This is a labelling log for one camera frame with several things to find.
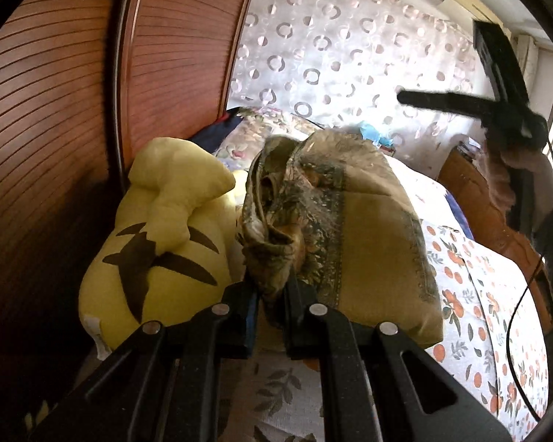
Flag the wooden wardrobe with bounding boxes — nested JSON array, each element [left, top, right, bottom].
[[0, 0, 261, 442]]

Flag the yellow plush toy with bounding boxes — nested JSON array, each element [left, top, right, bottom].
[[78, 137, 250, 362]]

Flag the black cable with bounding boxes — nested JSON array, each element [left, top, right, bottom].
[[506, 138, 553, 422]]

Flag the person's right hand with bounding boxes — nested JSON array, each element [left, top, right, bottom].
[[484, 140, 553, 222]]

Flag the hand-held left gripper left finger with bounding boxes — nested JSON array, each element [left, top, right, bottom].
[[28, 281, 261, 442]]

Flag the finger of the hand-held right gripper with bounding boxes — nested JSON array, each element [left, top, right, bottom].
[[472, 21, 531, 111], [396, 90, 487, 118]]

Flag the wooden side cabinet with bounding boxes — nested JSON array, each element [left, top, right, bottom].
[[438, 147, 553, 323]]

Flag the circle-patterned sheer curtain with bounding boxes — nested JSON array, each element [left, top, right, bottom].
[[226, 0, 494, 157]]

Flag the brown patterned shirt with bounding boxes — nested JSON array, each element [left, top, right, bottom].
[[236, 129, 444, 348]]

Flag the blue plastic bag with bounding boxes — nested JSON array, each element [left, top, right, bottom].
[[357, 122, 392, 145]]

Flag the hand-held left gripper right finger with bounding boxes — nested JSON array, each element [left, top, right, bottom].
[[283, 274, 512, 442]]

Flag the floral blanket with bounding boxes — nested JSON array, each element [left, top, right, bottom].
[[214, 107, 457, 226]]

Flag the gathered beige curtain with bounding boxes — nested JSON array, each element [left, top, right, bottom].
[[511, 32, 541, 84]]

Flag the orange-print bed sheet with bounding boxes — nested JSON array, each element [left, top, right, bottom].
[[226, 221, 551, 442]]

